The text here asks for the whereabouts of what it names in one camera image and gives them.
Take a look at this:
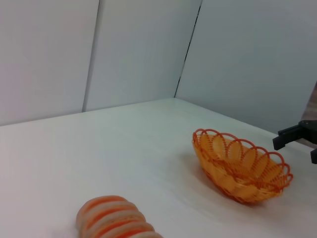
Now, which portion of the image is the orange woven plastic basket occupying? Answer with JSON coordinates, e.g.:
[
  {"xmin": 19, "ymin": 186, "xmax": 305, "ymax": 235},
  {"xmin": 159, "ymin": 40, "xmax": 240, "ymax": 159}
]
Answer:
[{"xmin": 192, "ymin": 128, "xmax": 294, "ymax": 205}]

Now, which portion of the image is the orange striped bread loaf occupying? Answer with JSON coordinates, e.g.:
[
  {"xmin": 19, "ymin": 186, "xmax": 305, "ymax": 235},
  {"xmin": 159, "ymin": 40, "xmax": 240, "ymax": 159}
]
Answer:
[{"xmin": 75, "ymin": 195, "xmax": 164, "ymax": 238}]

